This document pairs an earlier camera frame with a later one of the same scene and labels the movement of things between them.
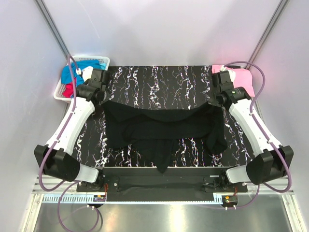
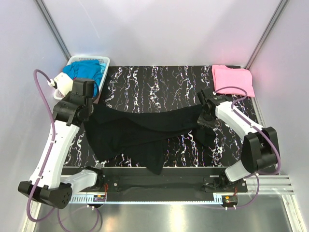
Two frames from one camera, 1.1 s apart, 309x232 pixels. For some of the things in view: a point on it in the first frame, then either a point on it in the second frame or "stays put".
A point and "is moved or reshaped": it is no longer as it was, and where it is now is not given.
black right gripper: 221,106 to 203,123
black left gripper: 107,98 to 67,97
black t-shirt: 151,134 is moved or reshaped
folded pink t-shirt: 243,78 stays put
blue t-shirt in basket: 65,70 stays put
